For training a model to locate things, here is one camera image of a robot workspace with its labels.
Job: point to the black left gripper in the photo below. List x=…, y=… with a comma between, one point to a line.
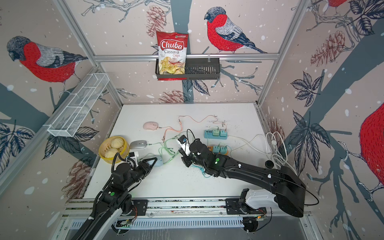
x=145, y=168

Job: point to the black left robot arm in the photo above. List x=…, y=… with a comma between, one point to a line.
x=114, y=199

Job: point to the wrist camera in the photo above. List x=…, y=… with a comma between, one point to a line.
x=184, y=149
x=133, y=158

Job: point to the white wire mesh shelf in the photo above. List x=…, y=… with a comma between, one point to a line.
x=72, y=116

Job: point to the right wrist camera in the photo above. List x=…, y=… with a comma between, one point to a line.
x=184, y=149

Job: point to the aluminium frame corner post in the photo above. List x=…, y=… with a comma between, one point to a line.
x=80, y=36

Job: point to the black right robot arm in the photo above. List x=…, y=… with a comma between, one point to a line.
x=287, y=190

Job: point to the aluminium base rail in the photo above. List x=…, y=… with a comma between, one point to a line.
x=182, y=213

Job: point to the orange power strip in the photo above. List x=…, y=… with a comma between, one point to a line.
x=210, y=148

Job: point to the light blue computer mouse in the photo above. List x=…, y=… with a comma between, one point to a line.
x=153, y=160

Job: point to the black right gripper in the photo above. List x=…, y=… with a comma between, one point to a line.
x=185, y=161

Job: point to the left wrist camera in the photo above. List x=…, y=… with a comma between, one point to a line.
x=133, y=158

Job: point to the teal charger plug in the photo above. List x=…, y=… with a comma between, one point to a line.
x=219, y=150

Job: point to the silver grey computer mouse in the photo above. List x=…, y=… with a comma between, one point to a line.
x=140, y=144

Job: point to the red Chuba cassava chips bag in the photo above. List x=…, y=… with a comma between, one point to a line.
x=172, y=52

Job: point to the black wire wall basket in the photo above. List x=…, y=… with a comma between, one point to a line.
x=195, y=69

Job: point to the pink computer mouse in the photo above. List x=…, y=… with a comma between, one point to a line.
x=150, y=126

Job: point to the yellow bowl with buns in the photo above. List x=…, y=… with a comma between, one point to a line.
x=113, y=145

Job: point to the teal power strip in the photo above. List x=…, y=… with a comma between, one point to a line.
x=216, y=134

